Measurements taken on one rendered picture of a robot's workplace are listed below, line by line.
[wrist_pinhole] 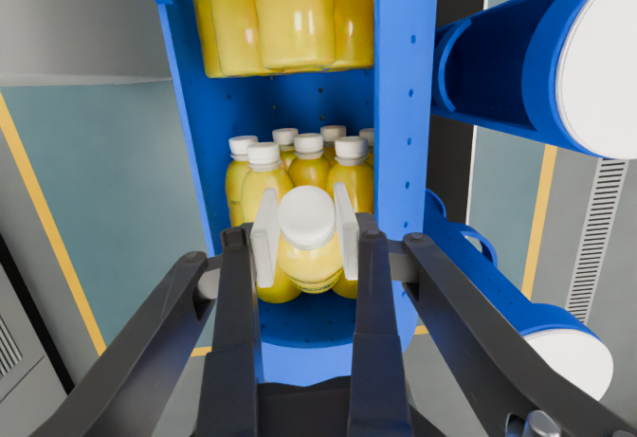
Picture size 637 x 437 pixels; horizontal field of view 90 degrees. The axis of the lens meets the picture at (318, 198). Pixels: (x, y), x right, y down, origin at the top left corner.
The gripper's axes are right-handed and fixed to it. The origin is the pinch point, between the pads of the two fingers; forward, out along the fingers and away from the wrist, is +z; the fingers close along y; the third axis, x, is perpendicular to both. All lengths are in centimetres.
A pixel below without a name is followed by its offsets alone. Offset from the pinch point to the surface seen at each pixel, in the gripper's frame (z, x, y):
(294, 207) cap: 2.6, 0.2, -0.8
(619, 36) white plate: 28, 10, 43
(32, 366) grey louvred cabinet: 114, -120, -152
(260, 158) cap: 19.2, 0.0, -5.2
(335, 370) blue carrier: 8.6, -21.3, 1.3
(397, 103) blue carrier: 10.9, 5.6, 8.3
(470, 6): 117, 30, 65
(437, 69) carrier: 71, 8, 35
